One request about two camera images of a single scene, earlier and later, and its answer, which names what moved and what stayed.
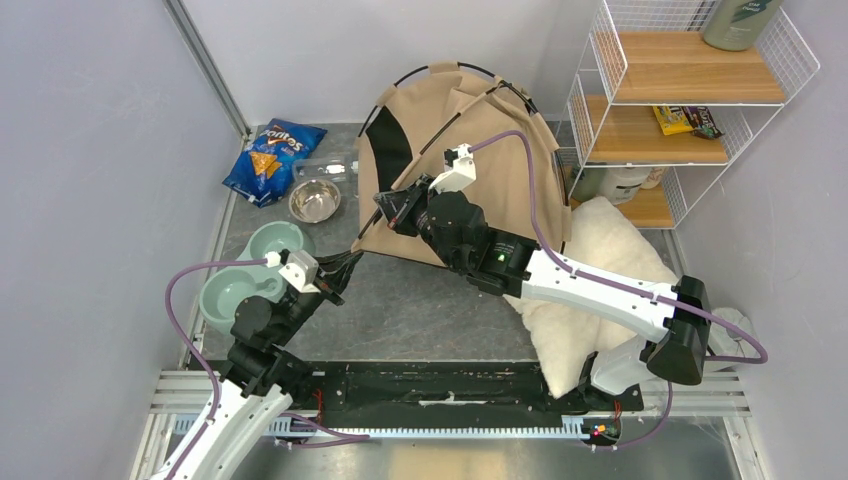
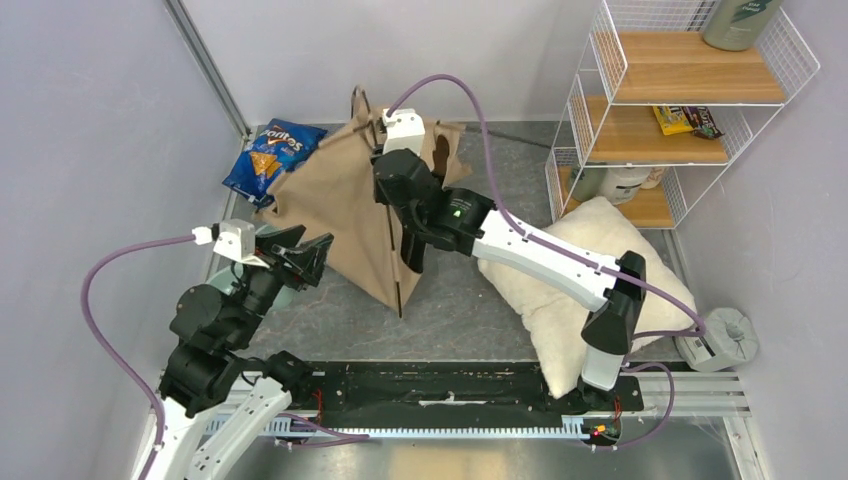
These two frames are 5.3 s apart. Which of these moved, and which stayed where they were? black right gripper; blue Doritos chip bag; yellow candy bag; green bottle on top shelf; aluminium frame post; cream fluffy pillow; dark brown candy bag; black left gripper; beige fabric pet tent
Moved: beige fabric pet tent; black right gripper; black left gripper
Stayed: dark brown candy bag; yellow candy bag; cream fluffy pillow; green bottle on top shelf; blue Doritos chip bag; aluminium frame post
